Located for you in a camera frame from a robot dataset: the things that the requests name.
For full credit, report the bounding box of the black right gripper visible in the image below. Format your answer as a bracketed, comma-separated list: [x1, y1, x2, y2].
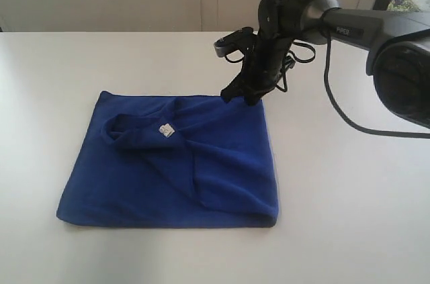
[220, 34, 293, 106]

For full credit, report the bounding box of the blue towel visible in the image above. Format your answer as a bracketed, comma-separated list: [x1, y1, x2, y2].
[56, 91, 279, 228]

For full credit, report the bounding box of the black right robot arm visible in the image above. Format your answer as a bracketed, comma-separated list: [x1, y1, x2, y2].
[214, 0, 429, 127]

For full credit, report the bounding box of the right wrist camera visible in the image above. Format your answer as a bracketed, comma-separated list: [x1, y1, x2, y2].
[214, 27, 255, 58]

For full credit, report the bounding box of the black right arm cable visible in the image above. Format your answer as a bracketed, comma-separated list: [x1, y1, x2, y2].
[276, 0, 430, 139]

